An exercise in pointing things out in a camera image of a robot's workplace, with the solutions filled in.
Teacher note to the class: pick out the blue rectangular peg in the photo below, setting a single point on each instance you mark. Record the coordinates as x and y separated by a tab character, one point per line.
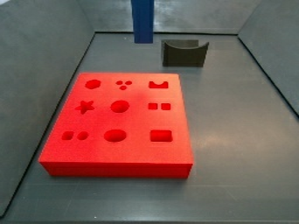
143	16

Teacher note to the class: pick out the red foam shape board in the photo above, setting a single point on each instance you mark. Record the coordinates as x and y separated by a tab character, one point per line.
122	128

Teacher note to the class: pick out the dark grey curved block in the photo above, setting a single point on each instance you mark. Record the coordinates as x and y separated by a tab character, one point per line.
183	52

